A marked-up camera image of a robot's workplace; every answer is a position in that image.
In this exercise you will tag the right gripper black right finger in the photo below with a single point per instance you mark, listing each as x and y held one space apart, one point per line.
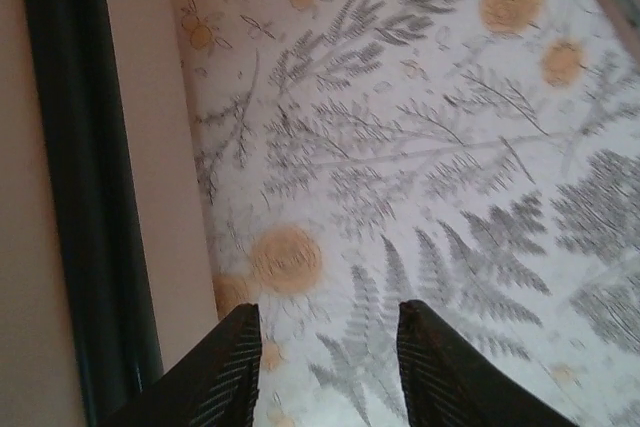
450 382

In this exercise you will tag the black table edge strip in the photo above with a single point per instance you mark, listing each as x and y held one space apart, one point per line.
85 147

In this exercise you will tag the floral table mat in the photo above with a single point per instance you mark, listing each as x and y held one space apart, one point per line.
400 147

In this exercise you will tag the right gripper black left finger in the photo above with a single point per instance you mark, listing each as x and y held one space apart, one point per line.
220 372

